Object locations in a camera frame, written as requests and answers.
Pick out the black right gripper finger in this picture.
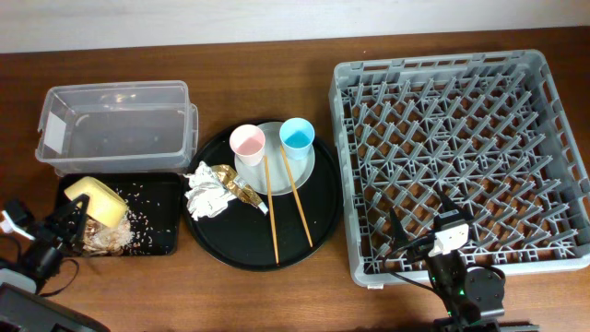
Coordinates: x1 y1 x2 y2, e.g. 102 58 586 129
390 207 408 247
437 190 465 217

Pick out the yellow bowl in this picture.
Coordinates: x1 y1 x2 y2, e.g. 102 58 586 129
65 176 127 228

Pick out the white napkin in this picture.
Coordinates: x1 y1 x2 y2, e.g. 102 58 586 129
184 161 236 221

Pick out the blue cup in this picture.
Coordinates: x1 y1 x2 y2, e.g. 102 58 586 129
279 117 315 160

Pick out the gold foil wrapper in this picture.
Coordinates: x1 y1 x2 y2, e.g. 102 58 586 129
211 164 268 215

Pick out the grey plate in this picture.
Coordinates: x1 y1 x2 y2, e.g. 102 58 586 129
234 122 315 196

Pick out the pink cup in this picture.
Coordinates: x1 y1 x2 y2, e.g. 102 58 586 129
230 124 266 166

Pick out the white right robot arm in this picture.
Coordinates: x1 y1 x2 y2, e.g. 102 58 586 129
387 191 540 332

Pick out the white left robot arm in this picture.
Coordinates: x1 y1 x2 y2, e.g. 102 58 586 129
1 195 109 332

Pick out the grey dishwasher rack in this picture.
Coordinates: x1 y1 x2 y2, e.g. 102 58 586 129
329 50 589 289

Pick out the food scraps pile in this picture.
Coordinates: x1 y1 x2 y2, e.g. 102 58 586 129
83 217 134 255

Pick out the black rectangular tray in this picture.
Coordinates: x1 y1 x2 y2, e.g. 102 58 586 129
53 172 183 257

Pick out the clear plastic bin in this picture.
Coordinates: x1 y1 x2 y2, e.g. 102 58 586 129
35 80 199 174

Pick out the round black tray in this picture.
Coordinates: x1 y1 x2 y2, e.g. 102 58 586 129
183 127 343 271

